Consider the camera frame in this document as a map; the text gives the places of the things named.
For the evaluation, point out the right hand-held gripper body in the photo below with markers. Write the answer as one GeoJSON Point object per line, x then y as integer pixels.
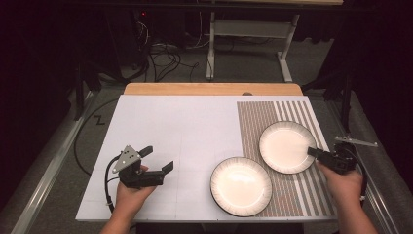
{"type": "Point", "coordinates": [341, 159]}

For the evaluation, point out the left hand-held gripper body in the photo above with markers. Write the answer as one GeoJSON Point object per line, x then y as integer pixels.
{"type": "Point", "coordinates": [130, 162]}

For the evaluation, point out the white plate with dark rim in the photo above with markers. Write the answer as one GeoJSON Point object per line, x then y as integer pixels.
{"type": "Point", "coordinates": [287, 147]}
{"type": "Point", "coordinates": [241, 187]}

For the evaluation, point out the person's right hand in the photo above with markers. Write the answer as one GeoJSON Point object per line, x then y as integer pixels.
{"type": "Point", "coordinates": [345, 188]}

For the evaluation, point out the person's left hand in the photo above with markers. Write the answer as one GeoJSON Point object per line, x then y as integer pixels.
{"type": "Point", "coordinates": [131, 198]}

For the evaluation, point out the black metal stand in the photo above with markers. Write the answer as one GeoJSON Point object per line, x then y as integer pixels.
{"type": "Point", "coordinates": [346, 97]}
{"type": "Point", "coordinates": [80, 91]}

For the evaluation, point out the brown striped woven placemat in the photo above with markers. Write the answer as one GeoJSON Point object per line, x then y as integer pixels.
{"type": "Point", "coordinates": [253, 130]}

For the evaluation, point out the aluminium floor rail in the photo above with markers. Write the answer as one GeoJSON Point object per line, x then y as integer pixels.
{"type": "Point", "coordinates": [48, 175]}
{"type": "Point", "coordinates": [376, 195]}

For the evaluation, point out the white metal desk frame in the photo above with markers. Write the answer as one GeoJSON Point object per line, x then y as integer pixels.
{"type": "Point", "coordinates": [250, 28]}

